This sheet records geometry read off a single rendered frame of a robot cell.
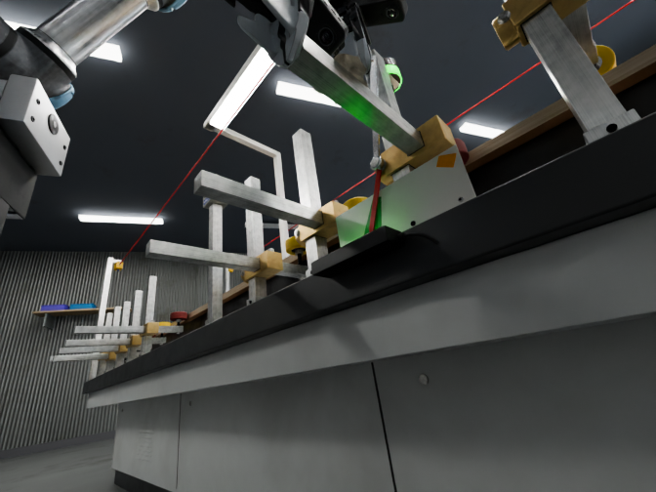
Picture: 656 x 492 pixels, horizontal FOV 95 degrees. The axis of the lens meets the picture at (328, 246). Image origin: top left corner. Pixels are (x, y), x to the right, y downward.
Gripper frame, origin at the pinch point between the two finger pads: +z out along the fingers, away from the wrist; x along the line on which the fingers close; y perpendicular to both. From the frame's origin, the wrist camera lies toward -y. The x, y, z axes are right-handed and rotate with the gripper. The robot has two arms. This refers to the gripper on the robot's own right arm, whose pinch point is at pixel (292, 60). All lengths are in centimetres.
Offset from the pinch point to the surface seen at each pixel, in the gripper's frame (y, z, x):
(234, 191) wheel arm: -5.9, 1.0, -23.6
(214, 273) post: -28, -6, -78
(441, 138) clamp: -26.2, -0.6, 4.4
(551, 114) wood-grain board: -45.6, -6.7, 17.9
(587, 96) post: -27.1, 5.2, 20.8
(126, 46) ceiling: -1, -267, -215
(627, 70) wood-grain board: -46, -7, 29
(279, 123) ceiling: -166, -270, -208
